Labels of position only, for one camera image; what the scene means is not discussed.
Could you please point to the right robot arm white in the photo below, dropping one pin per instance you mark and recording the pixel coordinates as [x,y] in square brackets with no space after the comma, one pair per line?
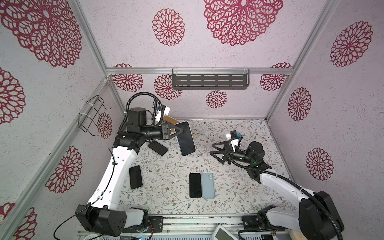
[316,217]

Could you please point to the white device at bottom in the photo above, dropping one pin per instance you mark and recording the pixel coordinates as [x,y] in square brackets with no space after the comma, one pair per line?
[221,233]

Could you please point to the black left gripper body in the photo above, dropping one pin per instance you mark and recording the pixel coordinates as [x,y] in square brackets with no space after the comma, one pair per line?
[164,131]

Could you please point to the black phone with screen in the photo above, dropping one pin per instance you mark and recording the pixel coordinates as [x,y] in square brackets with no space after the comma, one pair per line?
[195,185]

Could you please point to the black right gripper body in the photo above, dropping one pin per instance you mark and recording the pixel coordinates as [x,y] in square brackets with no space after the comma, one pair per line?
[227,153]

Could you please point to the grey wall shelf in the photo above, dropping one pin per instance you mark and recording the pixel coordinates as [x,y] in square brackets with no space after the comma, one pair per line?
[210,81]

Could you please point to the black wire rack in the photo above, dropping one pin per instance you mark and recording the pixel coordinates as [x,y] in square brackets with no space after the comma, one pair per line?
[87,119]

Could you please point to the metal base rail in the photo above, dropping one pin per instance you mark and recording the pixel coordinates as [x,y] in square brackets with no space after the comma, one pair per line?
[177,227]

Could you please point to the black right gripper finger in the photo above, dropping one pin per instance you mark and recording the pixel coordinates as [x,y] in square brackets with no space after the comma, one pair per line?
[223,146]
[220,156]

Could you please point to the white tissue box wooden lid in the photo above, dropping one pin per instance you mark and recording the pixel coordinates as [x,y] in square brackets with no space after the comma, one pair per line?
[170,120]

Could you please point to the light blue phone case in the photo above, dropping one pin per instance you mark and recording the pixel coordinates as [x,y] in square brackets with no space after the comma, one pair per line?
[208,185]

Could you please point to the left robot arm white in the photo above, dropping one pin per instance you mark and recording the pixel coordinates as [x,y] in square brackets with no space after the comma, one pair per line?
[100,215]

